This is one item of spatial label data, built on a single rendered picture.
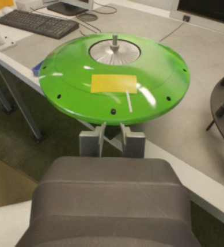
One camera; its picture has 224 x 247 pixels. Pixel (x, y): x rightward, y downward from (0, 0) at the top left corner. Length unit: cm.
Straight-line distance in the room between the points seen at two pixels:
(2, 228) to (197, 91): 57
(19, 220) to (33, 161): 130
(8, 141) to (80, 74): 149
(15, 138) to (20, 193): 104
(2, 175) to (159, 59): 70
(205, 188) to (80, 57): 36
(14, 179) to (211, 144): 68
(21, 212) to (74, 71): 23
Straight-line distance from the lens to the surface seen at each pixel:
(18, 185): 77
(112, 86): 29
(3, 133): 185
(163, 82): 32
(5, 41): 94
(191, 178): 41
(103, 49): 37
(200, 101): 57
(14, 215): 26
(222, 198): 42
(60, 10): 119
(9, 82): 124
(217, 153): 47
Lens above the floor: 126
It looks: 51 degrees down
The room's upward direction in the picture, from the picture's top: 1 degrees clockwise
